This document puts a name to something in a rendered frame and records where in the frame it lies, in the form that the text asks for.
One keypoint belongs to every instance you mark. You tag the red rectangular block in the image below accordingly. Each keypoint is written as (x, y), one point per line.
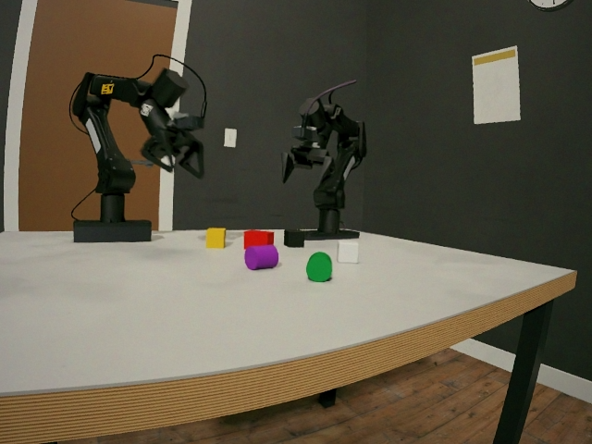
(258, 238)

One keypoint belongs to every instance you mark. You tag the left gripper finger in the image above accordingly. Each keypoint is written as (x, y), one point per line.
(323, 179)
(286, 161)

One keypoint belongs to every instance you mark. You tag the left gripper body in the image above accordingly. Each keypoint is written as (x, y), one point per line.
(314, 150)

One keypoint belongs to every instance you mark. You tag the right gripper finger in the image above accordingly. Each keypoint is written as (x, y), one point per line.
(198, 150)
(164, 140)

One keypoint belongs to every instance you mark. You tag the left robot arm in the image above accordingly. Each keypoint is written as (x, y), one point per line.
(331, 197)

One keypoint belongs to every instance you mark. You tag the purple cylinder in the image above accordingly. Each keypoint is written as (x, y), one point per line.
(259, 257)

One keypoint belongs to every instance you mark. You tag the white cube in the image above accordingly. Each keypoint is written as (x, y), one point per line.
(348, 251)

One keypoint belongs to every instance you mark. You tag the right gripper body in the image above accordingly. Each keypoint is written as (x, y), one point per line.
(178, 137)

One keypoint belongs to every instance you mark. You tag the yellow block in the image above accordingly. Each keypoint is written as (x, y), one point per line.
(215, 238)

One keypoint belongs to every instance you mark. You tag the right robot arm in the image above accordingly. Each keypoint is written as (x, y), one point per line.
(114, 171)

